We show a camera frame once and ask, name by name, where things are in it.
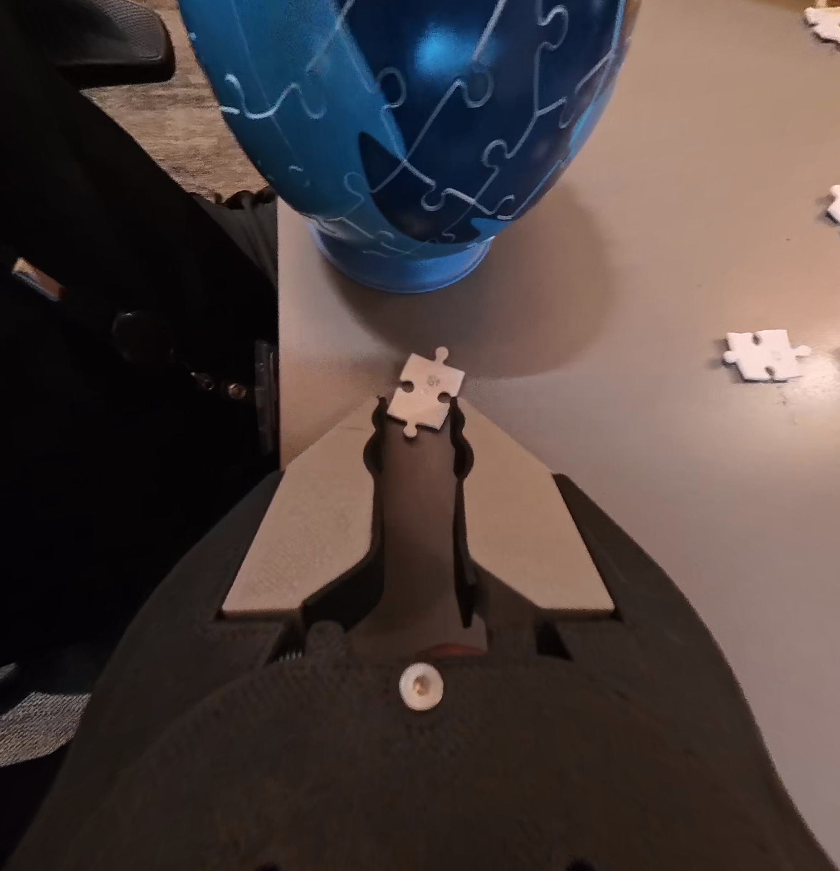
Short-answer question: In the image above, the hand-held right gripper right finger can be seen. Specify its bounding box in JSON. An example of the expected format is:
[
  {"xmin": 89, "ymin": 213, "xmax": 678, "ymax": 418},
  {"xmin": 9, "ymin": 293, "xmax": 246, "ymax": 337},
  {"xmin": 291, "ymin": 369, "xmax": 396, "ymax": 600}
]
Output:
[{"xmin": 450, "ymin": 396, "xmax": 617, "ymax": 630}]

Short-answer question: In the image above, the dark mesh chair armrest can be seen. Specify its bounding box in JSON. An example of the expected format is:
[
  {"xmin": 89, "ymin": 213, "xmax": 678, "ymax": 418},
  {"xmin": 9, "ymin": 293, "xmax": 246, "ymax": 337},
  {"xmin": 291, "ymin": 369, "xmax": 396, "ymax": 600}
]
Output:
[{"xmin": 53, "ymin": 0, "xmax": 174, "ymax": 84}]

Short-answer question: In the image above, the person's black top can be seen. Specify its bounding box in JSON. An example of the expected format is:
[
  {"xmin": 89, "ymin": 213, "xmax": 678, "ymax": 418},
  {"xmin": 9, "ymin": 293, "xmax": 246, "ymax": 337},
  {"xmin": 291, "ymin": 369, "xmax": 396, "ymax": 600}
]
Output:
[{"xmin": 0, "ymin": 68, "xmax": 281, "ymax": 715}]

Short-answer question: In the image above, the blue monster puzzle ball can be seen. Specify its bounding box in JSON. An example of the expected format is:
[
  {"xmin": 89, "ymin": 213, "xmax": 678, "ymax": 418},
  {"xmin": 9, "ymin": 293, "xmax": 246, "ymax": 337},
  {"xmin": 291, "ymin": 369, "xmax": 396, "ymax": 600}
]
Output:
[{"xmin": 178, "ymin": 0, "xmax": 639, "ymax": 295}]

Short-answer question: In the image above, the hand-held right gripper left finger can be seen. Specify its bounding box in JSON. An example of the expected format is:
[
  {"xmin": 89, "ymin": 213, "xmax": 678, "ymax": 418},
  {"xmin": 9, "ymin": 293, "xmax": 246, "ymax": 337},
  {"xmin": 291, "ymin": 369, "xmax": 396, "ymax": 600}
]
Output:
[{"xmin": 219, "ymin": 396, "xmax": 388, "ymax": 630}]

